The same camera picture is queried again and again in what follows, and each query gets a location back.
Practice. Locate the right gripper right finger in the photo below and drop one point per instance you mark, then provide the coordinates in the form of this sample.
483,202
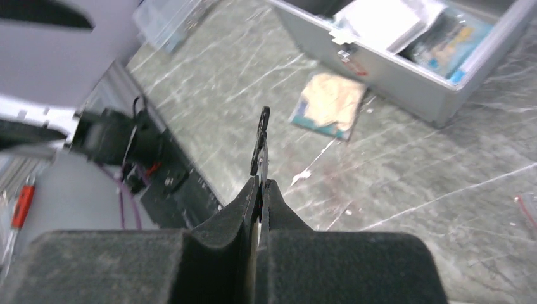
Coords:
297,264

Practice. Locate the black handled scissors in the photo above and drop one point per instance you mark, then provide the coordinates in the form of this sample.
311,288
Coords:
260,160

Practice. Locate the blue white medical pouch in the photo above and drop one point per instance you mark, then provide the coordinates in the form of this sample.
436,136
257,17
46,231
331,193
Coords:
448,43

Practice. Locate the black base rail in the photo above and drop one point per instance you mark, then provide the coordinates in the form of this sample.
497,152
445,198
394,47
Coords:
118,126

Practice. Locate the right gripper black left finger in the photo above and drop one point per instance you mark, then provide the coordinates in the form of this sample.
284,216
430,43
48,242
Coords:
212,263

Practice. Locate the grey metal medicine case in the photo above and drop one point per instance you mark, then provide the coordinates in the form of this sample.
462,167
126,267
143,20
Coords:
435,74

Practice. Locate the clear gauze pad packet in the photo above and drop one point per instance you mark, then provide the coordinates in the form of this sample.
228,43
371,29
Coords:
389,25

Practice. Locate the cream latex gloves packet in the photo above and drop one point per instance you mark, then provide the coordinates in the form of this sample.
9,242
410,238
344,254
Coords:
329,105

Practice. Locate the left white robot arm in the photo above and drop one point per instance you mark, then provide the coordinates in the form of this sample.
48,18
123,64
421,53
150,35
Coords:
52,55

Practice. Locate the clear plastic storage box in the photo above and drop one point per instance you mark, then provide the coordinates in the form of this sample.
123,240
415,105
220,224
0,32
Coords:
166,24

